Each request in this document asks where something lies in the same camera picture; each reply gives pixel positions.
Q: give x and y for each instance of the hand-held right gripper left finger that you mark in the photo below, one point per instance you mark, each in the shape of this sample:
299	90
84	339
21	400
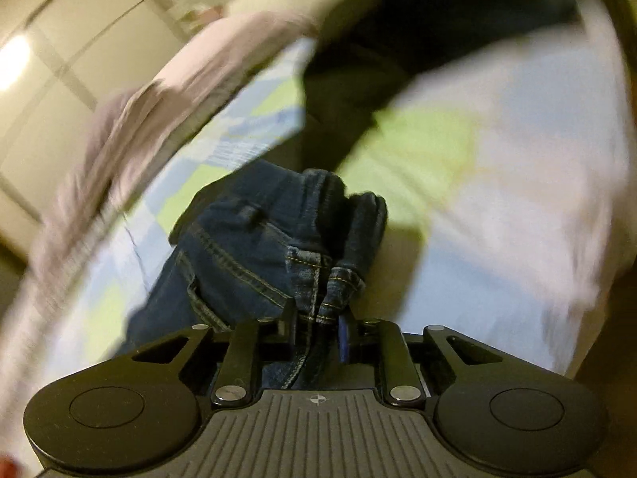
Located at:
287	329

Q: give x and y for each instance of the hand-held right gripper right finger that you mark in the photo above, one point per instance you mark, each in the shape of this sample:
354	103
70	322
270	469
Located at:
344	333

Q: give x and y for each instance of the blue denim jeans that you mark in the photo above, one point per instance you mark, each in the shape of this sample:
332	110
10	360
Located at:
259	259

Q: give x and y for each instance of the plaid bed sheet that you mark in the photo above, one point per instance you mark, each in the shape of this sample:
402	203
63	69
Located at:
473	199

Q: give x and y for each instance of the pinkish grey blanket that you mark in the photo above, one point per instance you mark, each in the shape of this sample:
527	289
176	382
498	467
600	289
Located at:
129	129

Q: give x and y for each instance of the dark green garment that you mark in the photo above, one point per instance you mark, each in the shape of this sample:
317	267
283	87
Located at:
423	40

